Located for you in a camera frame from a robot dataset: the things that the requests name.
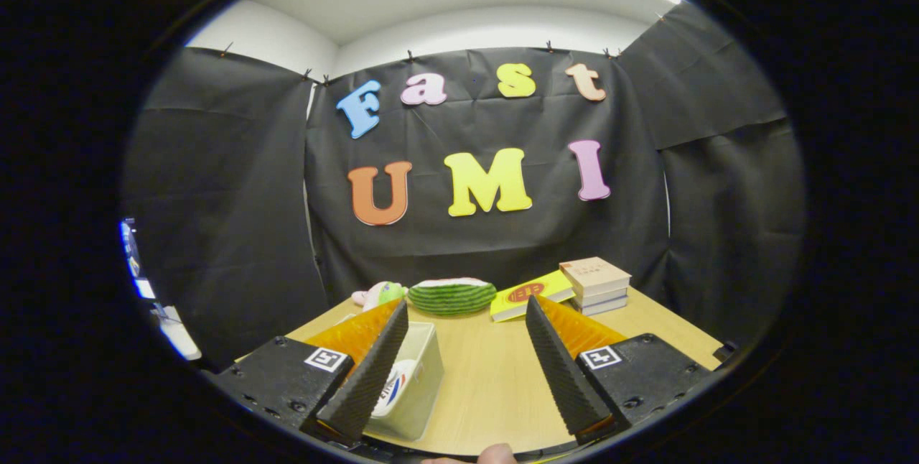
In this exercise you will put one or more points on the white canvas shoe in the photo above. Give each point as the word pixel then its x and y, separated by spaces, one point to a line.
pixel 398 381

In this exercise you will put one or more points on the yellow book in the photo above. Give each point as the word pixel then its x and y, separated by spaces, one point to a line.
pixel 528 294

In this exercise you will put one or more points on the pink and green plush toy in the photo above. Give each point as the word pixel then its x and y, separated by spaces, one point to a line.
pixel 380 294

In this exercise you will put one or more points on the black table clamp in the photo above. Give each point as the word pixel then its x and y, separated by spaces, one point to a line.
pixel 725 350

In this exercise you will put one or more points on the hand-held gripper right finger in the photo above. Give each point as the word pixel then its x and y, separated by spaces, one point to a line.
pixel 563 378

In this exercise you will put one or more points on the watermelon slice plush toy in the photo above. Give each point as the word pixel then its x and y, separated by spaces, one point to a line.
pixel 452 297

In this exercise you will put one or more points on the pale green fabric storage box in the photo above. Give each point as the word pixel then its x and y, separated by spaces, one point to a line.
pixel 423 370

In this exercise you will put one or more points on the white flat object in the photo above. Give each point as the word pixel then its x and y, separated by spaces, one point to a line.
pixel 176 331

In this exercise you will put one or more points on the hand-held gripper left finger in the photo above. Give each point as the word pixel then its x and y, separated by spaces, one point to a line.
pixel 370 381

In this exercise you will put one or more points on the beige cover book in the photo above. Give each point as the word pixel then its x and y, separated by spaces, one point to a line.
pixel 594 274

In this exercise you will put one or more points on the pale paperback book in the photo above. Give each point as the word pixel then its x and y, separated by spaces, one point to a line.
pixel 604 307
pixel 603 297

